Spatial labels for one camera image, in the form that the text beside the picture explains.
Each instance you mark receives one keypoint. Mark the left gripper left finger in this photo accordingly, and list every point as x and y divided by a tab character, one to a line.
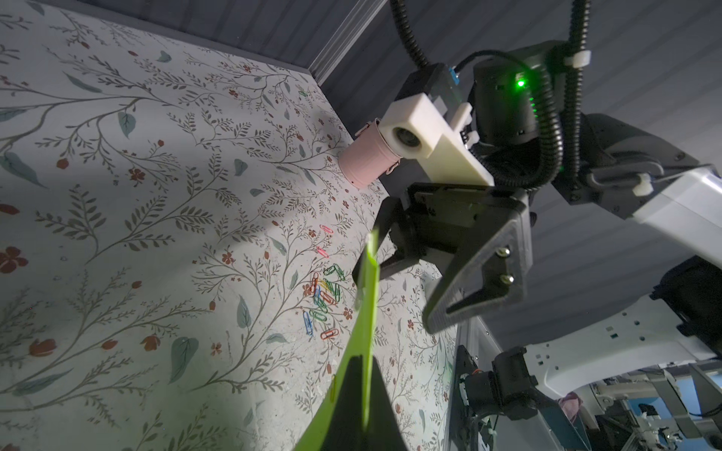
346	427

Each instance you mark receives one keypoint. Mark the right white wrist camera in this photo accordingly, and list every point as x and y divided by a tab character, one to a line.
415	130

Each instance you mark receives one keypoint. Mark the lime green paper sheet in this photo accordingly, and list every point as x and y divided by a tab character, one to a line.
360	344

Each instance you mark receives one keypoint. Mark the upright green paperclip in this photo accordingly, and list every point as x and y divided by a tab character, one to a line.
319	315

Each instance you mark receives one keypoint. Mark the small red paperclip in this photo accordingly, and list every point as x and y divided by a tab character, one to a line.
329	334

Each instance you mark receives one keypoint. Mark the upper green paperclip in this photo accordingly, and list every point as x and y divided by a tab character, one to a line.
335	269

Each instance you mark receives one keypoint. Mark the cup of coloured markers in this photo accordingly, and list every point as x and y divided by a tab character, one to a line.
368	157

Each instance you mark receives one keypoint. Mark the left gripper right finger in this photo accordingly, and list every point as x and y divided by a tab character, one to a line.
384	432

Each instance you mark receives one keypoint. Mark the blue paperclip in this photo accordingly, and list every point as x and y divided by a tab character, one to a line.
308	323

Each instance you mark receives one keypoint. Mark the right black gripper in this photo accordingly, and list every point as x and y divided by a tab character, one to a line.
477	236

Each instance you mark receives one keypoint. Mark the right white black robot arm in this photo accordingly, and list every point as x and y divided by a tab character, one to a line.
491	132

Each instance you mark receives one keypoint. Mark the lower pink paperclip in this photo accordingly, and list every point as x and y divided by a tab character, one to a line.
321	252

